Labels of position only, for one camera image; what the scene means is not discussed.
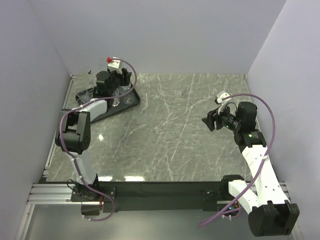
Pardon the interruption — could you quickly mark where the clear stemmed wine glass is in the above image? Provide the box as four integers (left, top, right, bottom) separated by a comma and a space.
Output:
79, 65, 95, 87

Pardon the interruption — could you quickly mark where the small clear shot glass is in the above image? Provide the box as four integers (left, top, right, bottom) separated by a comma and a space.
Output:
76, 97, 88, 106

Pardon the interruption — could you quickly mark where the small clear tumbler glass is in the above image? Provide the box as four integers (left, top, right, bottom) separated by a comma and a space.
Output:
75, 89, 91, 101

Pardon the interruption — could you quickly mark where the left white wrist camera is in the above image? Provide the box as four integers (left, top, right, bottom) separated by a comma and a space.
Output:
106, 57, 122, 74

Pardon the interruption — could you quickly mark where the aluminium frame rail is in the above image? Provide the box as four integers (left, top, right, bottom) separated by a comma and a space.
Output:
27, 183, 73, 205

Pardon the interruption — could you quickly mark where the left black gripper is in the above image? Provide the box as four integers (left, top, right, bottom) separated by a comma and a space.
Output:
107, 65, 132, 95

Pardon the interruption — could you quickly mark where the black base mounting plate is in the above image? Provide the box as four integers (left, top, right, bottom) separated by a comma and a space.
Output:
70, 181, 233, 215

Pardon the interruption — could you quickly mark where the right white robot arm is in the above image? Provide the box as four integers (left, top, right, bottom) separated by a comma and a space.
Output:
202, 100, 300, 237

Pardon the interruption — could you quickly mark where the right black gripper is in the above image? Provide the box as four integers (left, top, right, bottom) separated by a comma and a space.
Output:
201, 102, 242, 132

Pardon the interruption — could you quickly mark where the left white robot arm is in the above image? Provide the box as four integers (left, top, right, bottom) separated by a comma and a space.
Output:
55, 67, 136, 201

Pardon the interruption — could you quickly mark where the black plastic tray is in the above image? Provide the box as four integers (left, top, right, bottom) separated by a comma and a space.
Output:
68, 82, 141, 123

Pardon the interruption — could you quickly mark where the tall clear cylinder glass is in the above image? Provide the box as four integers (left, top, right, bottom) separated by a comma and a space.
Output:
119, 84, 135, 105

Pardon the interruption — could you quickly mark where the tiny clear shot glass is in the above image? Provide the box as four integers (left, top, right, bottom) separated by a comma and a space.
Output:
175, 89, 183, 98

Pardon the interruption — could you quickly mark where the clear faceted small glass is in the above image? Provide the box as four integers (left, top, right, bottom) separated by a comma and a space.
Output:
112, 88, 120, 107

